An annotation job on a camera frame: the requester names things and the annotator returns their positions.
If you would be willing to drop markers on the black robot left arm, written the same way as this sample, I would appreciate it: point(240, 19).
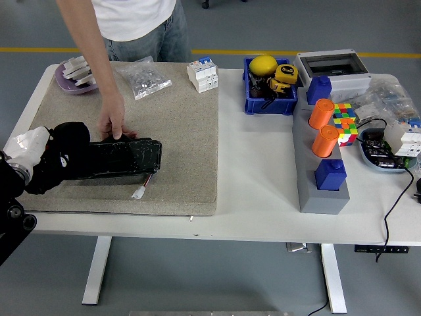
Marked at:
point(10, 210)

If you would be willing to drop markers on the clear bags of parts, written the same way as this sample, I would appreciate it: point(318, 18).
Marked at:
point(391, 97)

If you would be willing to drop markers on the blue block with knob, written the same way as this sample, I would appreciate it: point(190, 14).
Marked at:
point(319, 90)
point(329, 177)

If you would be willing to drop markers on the yellow lemon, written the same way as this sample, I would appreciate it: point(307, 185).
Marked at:
point(263, 65)

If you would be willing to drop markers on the person's right hand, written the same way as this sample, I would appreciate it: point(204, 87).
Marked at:
point(113, 116)

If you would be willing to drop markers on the white circuit breaker blue switch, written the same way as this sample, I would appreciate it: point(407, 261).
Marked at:
point(202, 77)

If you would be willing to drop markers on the white electrical enclosure box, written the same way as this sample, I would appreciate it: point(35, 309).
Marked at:
point(348, 82)

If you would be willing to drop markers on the black chair wheel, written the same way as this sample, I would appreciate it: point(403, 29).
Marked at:
point(206, 4)

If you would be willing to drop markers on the white circuit breaker assembly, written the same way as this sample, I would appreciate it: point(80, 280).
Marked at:
point(403, 138)

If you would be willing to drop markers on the person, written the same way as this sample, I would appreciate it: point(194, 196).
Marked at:
point(138, 19)

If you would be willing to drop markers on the metal bracket under table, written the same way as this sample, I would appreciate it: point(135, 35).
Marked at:
point(297, 247)

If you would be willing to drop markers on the light blue bowl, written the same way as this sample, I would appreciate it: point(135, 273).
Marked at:
point(368, 161)

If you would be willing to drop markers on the colourful puzzle cube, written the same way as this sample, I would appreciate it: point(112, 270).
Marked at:
point(345, 125)

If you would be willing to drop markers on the black rag with red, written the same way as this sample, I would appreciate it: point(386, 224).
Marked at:
point(65, 145)

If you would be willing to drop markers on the orange cylinder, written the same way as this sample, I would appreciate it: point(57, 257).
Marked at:
point(324, 143)
point(320, 115)

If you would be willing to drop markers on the clear bag of screws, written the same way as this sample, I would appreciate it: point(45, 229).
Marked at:
point(144, 79)

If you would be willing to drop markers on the purple plastic tray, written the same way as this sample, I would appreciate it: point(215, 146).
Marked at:
point(67, 86)

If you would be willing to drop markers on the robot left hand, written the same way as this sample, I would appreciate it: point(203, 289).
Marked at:
point(28, 146)

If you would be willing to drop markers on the blue plastic bin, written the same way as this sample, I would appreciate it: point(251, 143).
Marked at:
point(269, 107)

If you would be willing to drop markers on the white table leg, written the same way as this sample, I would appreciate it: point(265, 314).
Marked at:
point(332, 279)
point(95, 273)

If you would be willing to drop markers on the grey shape sorter base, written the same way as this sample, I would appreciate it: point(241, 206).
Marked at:
point(322, 202)

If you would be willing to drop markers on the person's right forearm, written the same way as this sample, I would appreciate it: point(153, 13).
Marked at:
point(95, 56)

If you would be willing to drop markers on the black plug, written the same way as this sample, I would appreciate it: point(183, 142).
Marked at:
point(418, 187)

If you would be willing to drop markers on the grey-brown mat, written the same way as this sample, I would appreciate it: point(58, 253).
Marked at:
point(184, 125)

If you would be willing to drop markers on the yellow black tape measure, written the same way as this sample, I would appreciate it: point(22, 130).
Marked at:
point(287, 73)
point(278, 86)

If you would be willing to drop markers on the white plastic bracket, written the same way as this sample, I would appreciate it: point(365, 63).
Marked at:
point(74, 67)
point(84, 81)

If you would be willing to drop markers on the black table control panel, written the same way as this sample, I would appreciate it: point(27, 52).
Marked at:
point(365, 249)

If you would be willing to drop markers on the small labelled clear bag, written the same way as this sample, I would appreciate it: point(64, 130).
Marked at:
point(366, 113)

